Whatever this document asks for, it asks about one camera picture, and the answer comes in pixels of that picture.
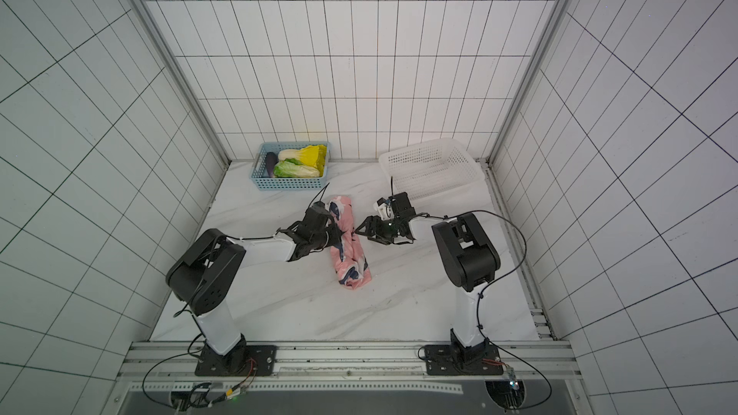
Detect pink shark print shorts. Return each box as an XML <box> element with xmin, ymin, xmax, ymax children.
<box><xmin>329</xmin><ymin>196</ymin><xmax>372</xmax><ymax>290</ymax></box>

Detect white perforated plastic basket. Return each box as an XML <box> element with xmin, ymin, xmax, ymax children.
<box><xmin>379</xmin><ymin>138</ymin><xmax>484</xmax><ymax>201</ymax></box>

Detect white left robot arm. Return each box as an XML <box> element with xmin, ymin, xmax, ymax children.
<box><xmin>165</xmin><ymin>222</ymin><xmax>343</xmax><ymax>357</ymax></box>

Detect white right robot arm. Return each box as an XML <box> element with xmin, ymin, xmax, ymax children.
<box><xmin>356</xmin><ymin>212</ymin><xmax>502</xmax><ymax>364</ymax></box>

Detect green napa cabbage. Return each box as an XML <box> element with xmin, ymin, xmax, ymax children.
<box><xmin>273</xmin><ymin>158</ymin><xmax>322</xmax><ymax>179</ymax></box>

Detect blue plastic basket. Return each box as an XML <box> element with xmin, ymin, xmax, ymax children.
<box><xmin>251</xmin><ymin>141</ymin><xmax>330</xmax><ymax>191</ymax></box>

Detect white radish toy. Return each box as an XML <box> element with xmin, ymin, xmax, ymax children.
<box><xmin>278</xmin><ymin>149</ymin><xmax>302</xmax><ymax>163</ymax></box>

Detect purple eggplant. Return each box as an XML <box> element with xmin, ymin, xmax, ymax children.
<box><xmin>263</xmin><ymin>152</ymin><xmax>280</xmax><ymax>179</ymax></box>

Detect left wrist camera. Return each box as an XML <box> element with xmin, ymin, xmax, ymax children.
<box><xmin>303</xmin><ymin>201</ymin><xmax>332</xmax><ymax>231</ymax></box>

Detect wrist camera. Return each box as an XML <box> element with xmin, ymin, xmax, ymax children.
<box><xmin>303</xmin><ymin>201</ymin><xmax>332</xmax><ymax>231</ymax></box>
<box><xmin>374</xmin><ymin>192</ymin><xmax>416</xmax><ymax>221</ymax></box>

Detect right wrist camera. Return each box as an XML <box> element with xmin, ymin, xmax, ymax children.
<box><xmin>374</xmin><ymin>192</ymin><xmax>416</xmax><ymax>221</ymax></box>

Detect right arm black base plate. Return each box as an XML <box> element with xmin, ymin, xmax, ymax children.
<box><xmin>419</xmin><ymin>343</ymin><xmax>505</xmax><ymax>377</ymax></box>

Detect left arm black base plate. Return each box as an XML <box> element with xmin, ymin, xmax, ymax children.
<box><xmin>195</xmin><ymin>344</ymin><xmax>278</xmax><ymax>378</ymax></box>

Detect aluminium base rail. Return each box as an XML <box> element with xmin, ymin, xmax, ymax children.
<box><xmin>118</xmin><ymin>341</ymin><xmax>582</xmax><ymax>382</ymax></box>

